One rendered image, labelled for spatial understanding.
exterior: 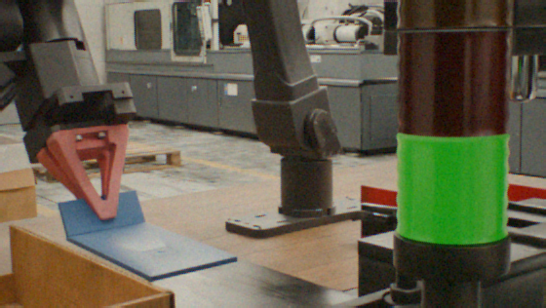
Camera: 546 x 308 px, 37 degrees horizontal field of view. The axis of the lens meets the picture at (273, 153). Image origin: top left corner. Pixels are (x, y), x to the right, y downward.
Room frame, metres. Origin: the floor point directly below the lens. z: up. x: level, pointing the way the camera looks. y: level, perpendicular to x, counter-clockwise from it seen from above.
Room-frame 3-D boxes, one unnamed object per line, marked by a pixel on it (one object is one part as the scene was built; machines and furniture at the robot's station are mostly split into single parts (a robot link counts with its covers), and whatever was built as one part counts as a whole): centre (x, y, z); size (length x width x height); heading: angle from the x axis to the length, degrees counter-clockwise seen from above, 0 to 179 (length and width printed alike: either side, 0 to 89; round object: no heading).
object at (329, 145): (0.96, -0.03, 1.00); 0.09 x 0.06 x 0.06; 44
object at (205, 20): (9.47, 0.73, 1.27); 0.23 x 0.18 x 0.38; 125
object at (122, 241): (0.61, 0.10, 0.97); 0.15 x 0.07 x 0.03; 37
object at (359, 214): (0.61, -0.09, 0.98); 0.07 x 0.02 x 0.01; 39
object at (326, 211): (0.97, -0.04, 0.94); 0.20 x 0.07 x 0.08; 129
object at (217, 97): (9.90, 0.40, 0.49); 5.51 x 1.02 x 0.97; 35
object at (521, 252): (0.55, -0.16, 0.98); 0.20 x 0.10 x 0.01; 129
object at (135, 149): (7.17, 1.59, 0.07); 1.20 x 1.00 x 0.14; 127
